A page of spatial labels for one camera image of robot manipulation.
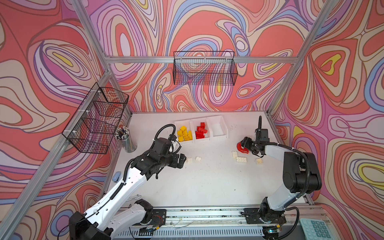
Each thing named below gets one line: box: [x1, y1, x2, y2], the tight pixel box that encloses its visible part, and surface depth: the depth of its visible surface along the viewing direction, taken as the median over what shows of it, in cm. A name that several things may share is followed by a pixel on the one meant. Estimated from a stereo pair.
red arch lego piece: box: [236, 141, 249, 154], surface depth 101 cm
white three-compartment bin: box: [174, 115, 229, 145], surface depth 106 cm
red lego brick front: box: [196, 126, 208, 134], surface depth 106 cm
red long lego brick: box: [195, 132, 205, 139], surface depth 104 cm
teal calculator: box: [299, 218, 334, 240], surface depth 70 cm
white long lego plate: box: [236, 156, 248, 162], surface depth 93 cm
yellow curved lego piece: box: [183, 130, 193, 141], surface depth 105 cm
